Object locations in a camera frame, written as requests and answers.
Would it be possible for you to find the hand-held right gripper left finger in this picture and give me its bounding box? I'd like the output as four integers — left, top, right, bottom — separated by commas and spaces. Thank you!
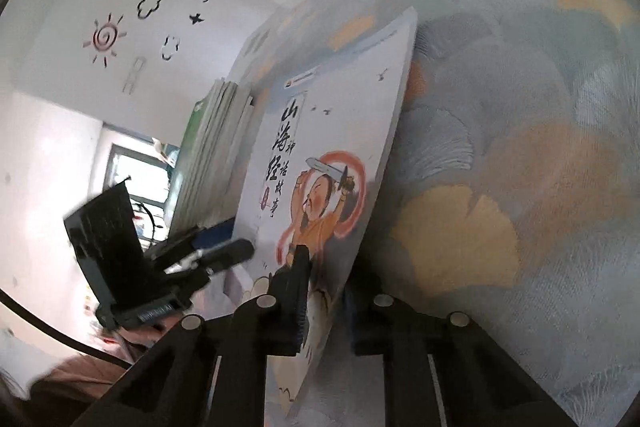
70, 245, 313, 427

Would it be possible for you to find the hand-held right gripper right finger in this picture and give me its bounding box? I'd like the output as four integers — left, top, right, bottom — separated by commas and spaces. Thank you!
344, 289, 581, 427

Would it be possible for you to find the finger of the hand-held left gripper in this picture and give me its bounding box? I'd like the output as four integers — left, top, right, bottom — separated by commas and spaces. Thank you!
150, 217, 237, 263
165, 238, 256, 278

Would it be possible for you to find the stack of thin books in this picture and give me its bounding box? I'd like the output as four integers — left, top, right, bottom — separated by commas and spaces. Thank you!
169, 77, 263, 240

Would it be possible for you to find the white book with sword man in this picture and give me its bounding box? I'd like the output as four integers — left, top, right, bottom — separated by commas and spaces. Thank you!
222, 6, 419, 419

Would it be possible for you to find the dark brown garment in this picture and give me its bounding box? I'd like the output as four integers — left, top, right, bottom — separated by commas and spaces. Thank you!
0, 349, 138, 427

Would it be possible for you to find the leaf patterned tablecloth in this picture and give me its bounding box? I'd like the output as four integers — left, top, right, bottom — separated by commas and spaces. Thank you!
227, 0, 640, 427

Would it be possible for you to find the black cable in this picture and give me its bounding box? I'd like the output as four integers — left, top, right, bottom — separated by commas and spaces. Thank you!
0, 289, 138, 367

